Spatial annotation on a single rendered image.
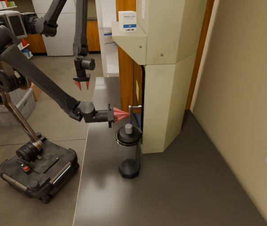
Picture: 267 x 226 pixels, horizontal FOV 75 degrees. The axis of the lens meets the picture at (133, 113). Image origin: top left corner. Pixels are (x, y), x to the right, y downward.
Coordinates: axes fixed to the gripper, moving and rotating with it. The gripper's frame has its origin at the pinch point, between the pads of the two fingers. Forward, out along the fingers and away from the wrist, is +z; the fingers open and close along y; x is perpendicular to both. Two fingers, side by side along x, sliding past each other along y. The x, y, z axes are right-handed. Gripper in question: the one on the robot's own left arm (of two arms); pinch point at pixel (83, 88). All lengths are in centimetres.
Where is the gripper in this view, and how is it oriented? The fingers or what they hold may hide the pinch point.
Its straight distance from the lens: 119.9
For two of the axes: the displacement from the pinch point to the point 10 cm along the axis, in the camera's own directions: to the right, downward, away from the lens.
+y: 9.9, -0.7, 0.9
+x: -1.2, -5.7, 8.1
